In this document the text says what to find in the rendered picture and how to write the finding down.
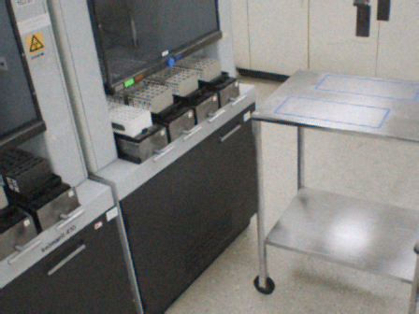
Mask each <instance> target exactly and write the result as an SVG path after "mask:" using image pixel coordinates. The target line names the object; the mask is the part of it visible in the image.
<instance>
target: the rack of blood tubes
mask: <svg viewBox="0 0 419 314"><path fill-rule="evenodd" d="M107 103H108V111H109V117H110V121H111V127H112V130H113V132H117V133H120V134H122V135H127V136H131V137H134V136H135V135H137V134H138V133H141V132H142V129H143V128H148V127H149V126H152V119H151V112H150V111H148V110H145V109H139V108H136V107H129V106H126V105H120V104H118V103H111V102H110V101H107ZM149 128H150V127H149Z"/></svg>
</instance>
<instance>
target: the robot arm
mask: <svg viewBox="0 0 419 314"><path fill-rule="evenodd" d="M369 2H370V0H354V7H357V11H356V22H355V31H356V33H355V36H362V37H369V29H370V19H371V5H370V4H369ZM390 4H391V0H378V1H377V18H376V21H389V19H390V11H391V7H390ZM417 246H418V249H419V223H418V226H417Z"/></svg>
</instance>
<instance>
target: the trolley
mask: <svg viewBox="0 0 419 314"><path fill-rule="evenodd" d="M251 120H252V128H253V165H254V189H255V201H256V213H257V223H256V226H257V238H258V250H259V255H258V263H259V275H257V276H256V277H255V279H254V281H253V284H254V287H255V288H256V290H257V291H259V292H260V293H263V294H271V293H273V291H274V290H275V283H274V281H273V279H272V278H270V277H269V276H268V271H267V245H269V246H274V247H277V248H279V249H284V250H290V251H291V252H296V253H299V254H304V255H306V256H310V257H312V258H317V259H320V260H324V261H327V262H331V263H333V264H340V265H344V266H346V267H351V268H353V269H358V270H360V271H365V272H367V273H371V274H373V275H378V276H381V277H386V278H390V279H393V280H398V281H400V282H405V283H410V284H411V285H412V293H411V297H410V304H409V309H408V314H416V309H417V303H418V299H419V255H416V253H414V251H413V247H414V246H415V243H416V242H417V226H418V223H419V211H417V210H415V209H408V208H405V207H398V206H391V205H389V204H383V203H380V202H373V201H371V200H365V199H362V198H356V197H353V196H347V195H344V194H338V193H330V192H327V191H323V190H317V189H314V188H309V187H305V128H307V129H311V130H319V131H323V132H331V133H335V134H340V135H347V136H359V137H364V138H371V139H376V140H383V141H388V142H392V143H400V144H404V145H413V146H416V147H419V81H416V80H409V79H397V78H379V77H373V76H366V75H353V74H347V73H337V72H327V71H321V70H309V69H302V68H298V70H297V71H296V72H295V73H294V74H293V75H292V76H290V78H289V79H288V80H286V81H285V82H284V83H283V84H282V86H280V88H279V89H277V90H276V91H275V92H274V93H273V94H272V95H271V96H270V97H269V98H268V99H267V100H265V101H264V102H263V103H262V104H261V105H260V106H259V107H258V108H257V109H256V110H255V111H254V112H253V113H251ZM261 121H266V122H270V123H278V124H282V125H286V126H295V127H297V193H296V195H295V196H294V198H293V199H292V201H291V202H290V204H289V205H288V207H287V208H286V210H285V211H284V212H283V213H282V215H281V216H280V218H279V219H278V221H277V222H276V223H275V225H273V228H272V229H271V231H270V232H269V234H267V237H266V229H265V198H264V183H263V153H262V137H261Z"/></svg>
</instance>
